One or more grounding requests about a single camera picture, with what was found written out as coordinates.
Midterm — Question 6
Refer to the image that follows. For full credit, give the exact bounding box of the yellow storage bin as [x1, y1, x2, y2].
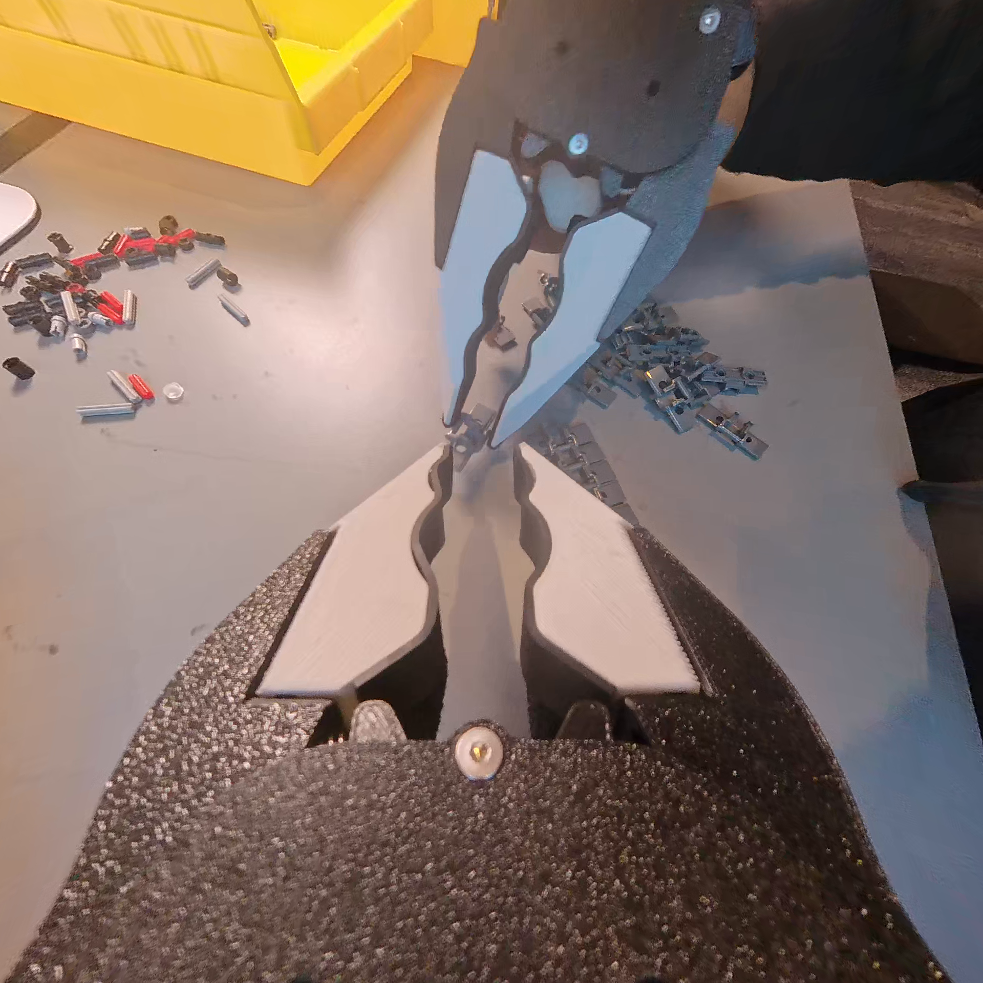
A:
[415, 0, 500, 69]
[0, 0, 435, 185]

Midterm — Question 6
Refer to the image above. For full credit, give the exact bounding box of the white book stand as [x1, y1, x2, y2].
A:
[0, 183, 41, 254]

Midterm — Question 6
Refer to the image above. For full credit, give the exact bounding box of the small grey track link cluster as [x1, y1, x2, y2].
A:
[491, 269, 771, 462]

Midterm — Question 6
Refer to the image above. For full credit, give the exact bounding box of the scatter of black red pins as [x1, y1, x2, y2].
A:
[0, 215, 250, 419]

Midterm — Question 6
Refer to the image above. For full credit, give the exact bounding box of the person's right forearm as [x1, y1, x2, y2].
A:
[722, 0, 983, 185]

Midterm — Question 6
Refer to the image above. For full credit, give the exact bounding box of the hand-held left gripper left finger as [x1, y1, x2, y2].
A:
[254, 445, 453, 740]

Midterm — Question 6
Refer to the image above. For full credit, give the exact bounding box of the short grey track link chain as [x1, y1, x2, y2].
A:
[530, 421, 640, 527]

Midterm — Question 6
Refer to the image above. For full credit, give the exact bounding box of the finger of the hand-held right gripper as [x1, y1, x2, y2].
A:
[441, 148, 535, 427]
[488, 212, 655, 450]

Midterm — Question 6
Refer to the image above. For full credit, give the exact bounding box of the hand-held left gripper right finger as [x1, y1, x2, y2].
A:
[511, 445, 703, 740]

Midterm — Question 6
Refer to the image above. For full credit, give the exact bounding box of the grey desk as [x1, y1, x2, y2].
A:
[0, 54, 983, 983]

